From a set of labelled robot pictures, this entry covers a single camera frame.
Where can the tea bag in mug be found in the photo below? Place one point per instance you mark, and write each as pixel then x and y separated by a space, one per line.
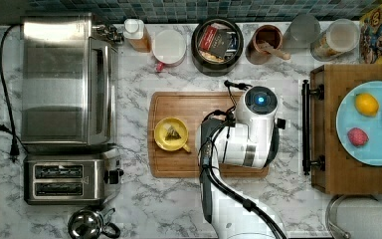
pixel 172 133

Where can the frosted plastic cup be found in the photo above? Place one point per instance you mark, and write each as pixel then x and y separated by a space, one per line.
pixel 301 32

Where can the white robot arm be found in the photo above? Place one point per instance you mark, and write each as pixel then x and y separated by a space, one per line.
pixel 231 213

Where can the red tea packet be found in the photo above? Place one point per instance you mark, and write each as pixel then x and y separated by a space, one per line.
pixel 207 38

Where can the stainless toaster oven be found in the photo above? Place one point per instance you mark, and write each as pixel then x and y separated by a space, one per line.
pixel 68 80

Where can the silver kettle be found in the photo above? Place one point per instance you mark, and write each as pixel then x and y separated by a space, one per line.
pixel 91 223

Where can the yellow mug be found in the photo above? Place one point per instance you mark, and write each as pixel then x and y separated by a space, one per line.
pixel 171 145

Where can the silver two-slot toaster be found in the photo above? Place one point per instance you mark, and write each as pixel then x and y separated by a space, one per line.
pixel 72 179

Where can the brown wooden utensil cup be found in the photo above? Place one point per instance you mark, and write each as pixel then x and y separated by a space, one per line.
pixel 266 36

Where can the black drawer handle bar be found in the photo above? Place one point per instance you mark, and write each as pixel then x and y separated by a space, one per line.
pixel 307 93

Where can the clear jar with white lid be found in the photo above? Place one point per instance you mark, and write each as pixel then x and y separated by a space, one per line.
pixel 342 36

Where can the bamboo cutting board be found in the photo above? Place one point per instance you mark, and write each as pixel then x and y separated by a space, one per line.
pixel 191 108

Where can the orange spice bottle white cap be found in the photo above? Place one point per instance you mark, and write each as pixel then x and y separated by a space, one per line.
pixel 137 35

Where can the steel pot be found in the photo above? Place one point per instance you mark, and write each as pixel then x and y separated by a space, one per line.
pixel 354 217

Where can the toy lemon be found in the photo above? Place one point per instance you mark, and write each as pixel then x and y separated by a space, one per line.
pixel 366 105

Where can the wooden pestle stick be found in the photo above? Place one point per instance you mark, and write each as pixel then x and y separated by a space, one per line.
pixel 276 52

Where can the black tea container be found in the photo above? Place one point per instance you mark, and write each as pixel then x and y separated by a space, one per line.
pixel 225 51

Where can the light blue plate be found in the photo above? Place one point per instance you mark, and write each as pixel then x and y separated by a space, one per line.
pixel 348 118

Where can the white and red mug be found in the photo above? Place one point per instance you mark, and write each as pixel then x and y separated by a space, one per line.
pixel 169 48

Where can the wooden drawer box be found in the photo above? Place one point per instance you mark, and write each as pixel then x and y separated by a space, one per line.
pixel 342 174

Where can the plush strawberry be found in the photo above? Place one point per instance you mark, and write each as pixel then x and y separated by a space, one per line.
pixel 357 137

